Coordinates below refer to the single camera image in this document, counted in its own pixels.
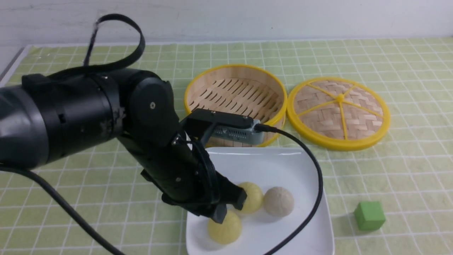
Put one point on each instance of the beige steamed bun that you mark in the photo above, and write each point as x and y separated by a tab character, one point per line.
278	202

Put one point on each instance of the bamboo steamer basket yellow rim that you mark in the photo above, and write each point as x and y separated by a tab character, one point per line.
239	89

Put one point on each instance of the yellow steamed bun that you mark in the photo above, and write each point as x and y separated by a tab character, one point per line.
254	198
228	231

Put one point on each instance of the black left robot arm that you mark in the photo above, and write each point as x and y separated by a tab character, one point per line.
46	119

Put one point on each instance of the woven bamboo steamer lid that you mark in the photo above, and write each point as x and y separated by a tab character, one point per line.
338	114

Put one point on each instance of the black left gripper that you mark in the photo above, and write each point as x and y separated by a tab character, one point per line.
181	171

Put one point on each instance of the green checkered tablecloth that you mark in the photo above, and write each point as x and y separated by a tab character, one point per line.
409	172

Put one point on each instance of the green cube block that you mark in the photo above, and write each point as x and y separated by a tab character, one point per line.
369	215

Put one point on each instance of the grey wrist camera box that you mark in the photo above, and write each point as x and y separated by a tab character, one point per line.
230	129

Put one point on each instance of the white square plate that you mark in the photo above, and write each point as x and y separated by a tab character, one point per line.
289	181

